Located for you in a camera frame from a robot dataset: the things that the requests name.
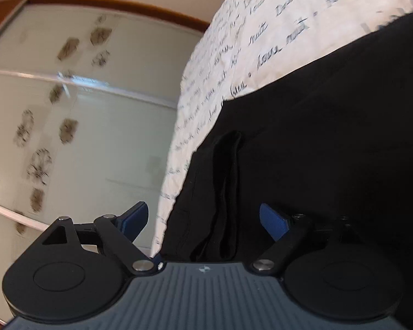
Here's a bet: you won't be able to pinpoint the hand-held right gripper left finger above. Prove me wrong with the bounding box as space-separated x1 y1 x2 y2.
43 201 165 276

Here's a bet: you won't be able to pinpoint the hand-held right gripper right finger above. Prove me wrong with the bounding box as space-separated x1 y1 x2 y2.
253 203 363 277

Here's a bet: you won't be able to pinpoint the black pants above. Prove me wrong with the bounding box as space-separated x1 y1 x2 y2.
151 5 413 330

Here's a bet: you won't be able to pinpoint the white script-printed bed sheet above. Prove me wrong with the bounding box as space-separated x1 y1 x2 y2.
151 0 413 248

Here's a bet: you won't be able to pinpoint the wooden wardrobe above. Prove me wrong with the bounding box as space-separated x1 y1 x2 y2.
0 0 211 327

